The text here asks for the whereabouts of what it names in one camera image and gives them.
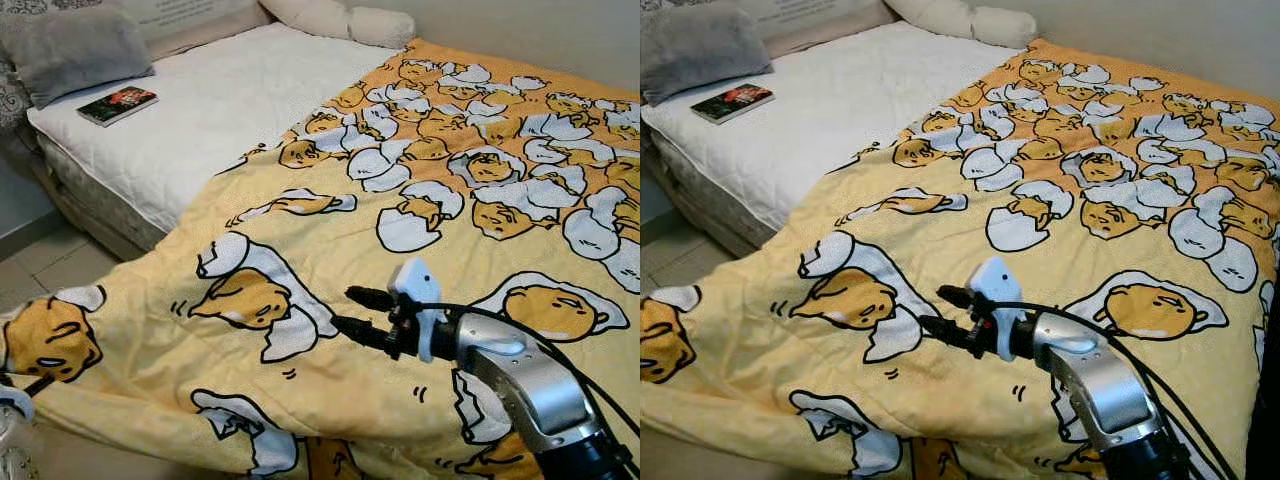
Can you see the yellow egg cartoon blanket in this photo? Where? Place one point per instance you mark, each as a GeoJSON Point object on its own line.
{"type": "Point", "coordinates": [950, 240]}
{"type": "Point", "coordinates": [330, 240]}

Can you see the dark red-green paperback book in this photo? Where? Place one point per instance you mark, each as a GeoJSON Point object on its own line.
{"type": "Point", "coordinates": [118, 105]}
{"type": "Point", "coordinates": [732, 102]}

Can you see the grey plush pillow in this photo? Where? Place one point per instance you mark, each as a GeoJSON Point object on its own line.
{"type": "Point", "coordinates": [700, 45]}
{"type": "Point", "coordinates": [75, 50]}

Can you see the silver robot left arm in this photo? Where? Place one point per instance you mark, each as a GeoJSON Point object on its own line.
{"type": "Point", "coordinates": [10, 455]}

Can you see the white quilted mattress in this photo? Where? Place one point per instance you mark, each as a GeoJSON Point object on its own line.
{"type": "Point", "coordinates": [840, 110]}
{"type": "Point", "coordinates": [220, 110]}

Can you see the cream knotted bolster pillow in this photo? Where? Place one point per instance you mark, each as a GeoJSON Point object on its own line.
{"type": "Point", "coordinates": [960, 20]}
{"type": "Point", "coordinates": [340, 20]}

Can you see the black nightstand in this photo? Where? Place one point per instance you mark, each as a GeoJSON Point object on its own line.
{"type": "Point", "coordinates": [1265, 400]}

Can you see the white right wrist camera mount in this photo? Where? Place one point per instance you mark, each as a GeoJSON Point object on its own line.
{"type": "Point", "coordinates": [1000, 280]}
{"type": "Point", "coordinates": [415, 280]}

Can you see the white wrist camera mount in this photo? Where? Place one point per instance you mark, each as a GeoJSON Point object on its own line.
{"type": "Point", "coordinates": [415, 280]}
{"type": "Point", "coordinates": [12, 402]}
{"type": "Point", "coordinates": [1000, 280]}

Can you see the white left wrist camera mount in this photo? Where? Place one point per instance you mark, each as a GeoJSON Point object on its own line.
{"type": "Point", "coordinates": [12, 402]}

